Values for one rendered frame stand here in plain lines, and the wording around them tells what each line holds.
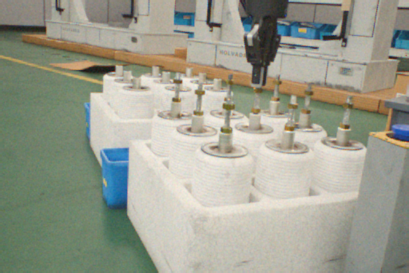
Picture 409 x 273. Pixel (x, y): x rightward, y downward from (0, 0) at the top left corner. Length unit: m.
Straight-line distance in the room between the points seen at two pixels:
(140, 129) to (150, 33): 2.83
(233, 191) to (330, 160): 0.20
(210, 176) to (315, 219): 0.19
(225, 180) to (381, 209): 0.22
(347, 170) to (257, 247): 0.21
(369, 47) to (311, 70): 0.37
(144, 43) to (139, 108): 2.77
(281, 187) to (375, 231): 0.16
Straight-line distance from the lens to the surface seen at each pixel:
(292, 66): 2.96
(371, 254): 0.70
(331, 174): 0.80
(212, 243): 0.67
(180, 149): 0.78
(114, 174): 1.03
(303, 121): 0.91
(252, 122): 0.85
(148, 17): 3.96
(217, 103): 1.24
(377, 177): 0.66
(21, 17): 7.33
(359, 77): 2.76
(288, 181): 0.73
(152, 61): 3.70
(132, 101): 1.16
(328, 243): 0.79
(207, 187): 0.68
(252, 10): 0.81
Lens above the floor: 0.46
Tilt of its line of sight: 16 degrees down
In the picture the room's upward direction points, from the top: 5 degrees clockwise
